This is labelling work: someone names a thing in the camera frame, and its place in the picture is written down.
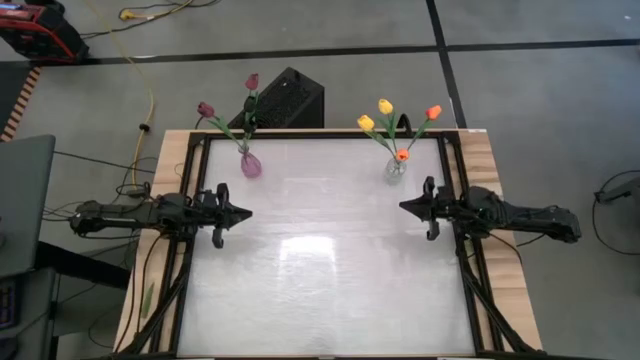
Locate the clear glass vase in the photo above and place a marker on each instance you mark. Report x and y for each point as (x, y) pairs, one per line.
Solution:
(394, 172)

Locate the yellow artificial tulip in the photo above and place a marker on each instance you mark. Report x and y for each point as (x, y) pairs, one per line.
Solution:
(385, 106)
(365, 122)

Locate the red black equipment case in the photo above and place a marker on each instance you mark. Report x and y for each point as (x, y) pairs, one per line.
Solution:
(40, 35)

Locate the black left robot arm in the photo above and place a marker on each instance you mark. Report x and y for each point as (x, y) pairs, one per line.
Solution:
(125, 215)

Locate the orange black striped strip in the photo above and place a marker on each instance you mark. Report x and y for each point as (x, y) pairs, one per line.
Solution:
(22, 100)

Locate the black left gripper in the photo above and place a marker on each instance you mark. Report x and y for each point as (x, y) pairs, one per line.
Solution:
(212, 215)

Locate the orange artificial tulip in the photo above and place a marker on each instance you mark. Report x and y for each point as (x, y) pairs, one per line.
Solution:
(433, 112)
(402, 155)

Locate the fallen green leaf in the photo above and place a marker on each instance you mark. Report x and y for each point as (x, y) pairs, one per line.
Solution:
(147, 302)

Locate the grey monitor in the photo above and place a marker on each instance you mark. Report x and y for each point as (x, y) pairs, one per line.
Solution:
(25, 200)

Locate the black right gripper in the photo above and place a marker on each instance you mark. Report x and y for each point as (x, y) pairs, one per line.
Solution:
(437, 207)

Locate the black perforated computer case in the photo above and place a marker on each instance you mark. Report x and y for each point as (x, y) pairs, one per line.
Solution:
(285, 100)

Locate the dark grey desk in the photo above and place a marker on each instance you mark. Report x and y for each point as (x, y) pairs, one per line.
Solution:
(75, 310)

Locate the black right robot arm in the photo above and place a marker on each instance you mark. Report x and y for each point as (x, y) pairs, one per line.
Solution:
(525, 217)

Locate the black keyboard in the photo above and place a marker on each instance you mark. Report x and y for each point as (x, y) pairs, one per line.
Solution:
(6, 305)

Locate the purple glass vase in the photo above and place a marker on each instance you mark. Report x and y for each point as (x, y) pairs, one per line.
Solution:
(251, 167)

